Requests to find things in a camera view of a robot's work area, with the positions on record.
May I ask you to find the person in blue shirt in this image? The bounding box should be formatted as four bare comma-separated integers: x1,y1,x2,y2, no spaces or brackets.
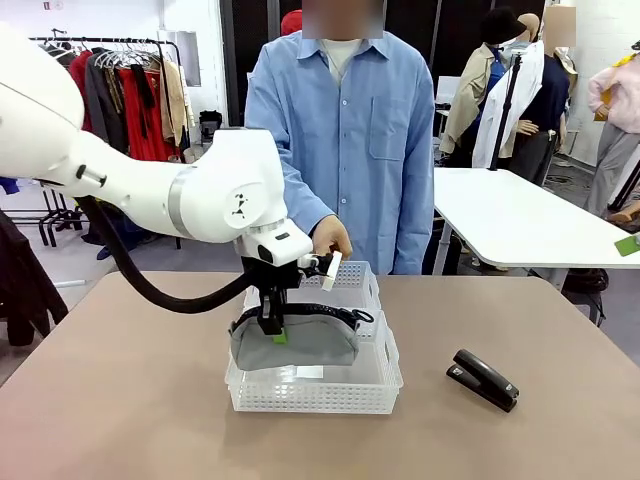
244,0,436,276

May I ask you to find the black draped jacket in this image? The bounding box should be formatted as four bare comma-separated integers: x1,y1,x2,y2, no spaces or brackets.
0,208,70,348

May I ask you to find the charcoal hanging blazer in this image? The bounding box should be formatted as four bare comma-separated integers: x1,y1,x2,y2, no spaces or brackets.
84,49,130,157

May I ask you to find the large white perforated plastic basket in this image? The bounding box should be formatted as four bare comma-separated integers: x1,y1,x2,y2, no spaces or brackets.
224,308,405,416

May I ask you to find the black hanging scarf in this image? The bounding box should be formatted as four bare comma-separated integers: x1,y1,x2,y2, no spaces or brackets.
130,63,157,140

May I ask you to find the grey wall panel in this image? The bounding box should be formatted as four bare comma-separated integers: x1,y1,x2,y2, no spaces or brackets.
174,29,202,89

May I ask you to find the red hanging jacket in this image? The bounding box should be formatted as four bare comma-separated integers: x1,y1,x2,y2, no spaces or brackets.
67,49,95,134

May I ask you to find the black bucket hat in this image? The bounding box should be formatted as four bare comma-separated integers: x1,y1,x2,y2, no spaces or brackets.
480,6,528,47

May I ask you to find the black stapler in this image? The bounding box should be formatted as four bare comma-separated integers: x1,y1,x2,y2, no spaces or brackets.
445,349,520,414

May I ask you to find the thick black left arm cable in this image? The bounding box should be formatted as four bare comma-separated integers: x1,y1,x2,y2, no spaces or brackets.
73,193,262,315

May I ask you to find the mannequin in beige coat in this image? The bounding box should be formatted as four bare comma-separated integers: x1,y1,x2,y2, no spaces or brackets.
438,42,507,169

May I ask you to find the beige hanging jacket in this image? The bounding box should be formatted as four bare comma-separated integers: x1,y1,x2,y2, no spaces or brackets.
158,59,194,149

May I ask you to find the person in pink top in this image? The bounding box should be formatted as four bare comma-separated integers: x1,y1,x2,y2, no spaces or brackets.
586,41,640,225

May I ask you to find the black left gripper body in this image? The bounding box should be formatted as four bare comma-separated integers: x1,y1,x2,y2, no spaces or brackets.
240,254,302,302

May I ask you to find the red hanging dress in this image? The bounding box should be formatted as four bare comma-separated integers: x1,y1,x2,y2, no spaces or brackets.
118,67,177,162

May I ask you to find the dark blue garment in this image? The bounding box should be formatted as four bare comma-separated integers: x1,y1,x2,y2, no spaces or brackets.
95,199,147,261

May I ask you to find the black backpack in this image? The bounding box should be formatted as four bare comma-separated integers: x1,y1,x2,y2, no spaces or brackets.
199,110,224,147

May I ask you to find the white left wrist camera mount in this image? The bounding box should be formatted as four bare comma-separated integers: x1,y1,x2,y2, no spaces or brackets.
296,250,345,293

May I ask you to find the mannequin in navy top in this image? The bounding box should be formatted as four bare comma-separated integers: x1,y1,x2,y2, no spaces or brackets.
509,13,572,185

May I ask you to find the white hanging coat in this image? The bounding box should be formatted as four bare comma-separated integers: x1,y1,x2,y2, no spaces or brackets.
471,39,547,170

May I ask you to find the black metal clothes rack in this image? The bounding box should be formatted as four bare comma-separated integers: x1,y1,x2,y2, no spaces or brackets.
28,36,184,251

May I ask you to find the grey zipper pouch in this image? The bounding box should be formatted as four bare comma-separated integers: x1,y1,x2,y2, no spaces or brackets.
228,304,376,373

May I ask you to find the black floor bag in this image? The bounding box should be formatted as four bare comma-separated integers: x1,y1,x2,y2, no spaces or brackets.
561,267,611,327

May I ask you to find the small white perforated plastic basket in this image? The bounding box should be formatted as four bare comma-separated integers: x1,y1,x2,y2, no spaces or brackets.
243,259,382,316

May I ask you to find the white background table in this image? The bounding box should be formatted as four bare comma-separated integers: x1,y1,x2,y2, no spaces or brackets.
432,166,640,270

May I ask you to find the red hat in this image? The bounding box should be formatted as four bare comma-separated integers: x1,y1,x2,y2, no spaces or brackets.
280,8,305,37

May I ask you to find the person's right hand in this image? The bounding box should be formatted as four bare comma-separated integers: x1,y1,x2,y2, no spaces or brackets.
309,215,354,261

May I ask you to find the black tripod pole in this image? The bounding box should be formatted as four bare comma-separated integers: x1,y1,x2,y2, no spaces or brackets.
488,51,524,172

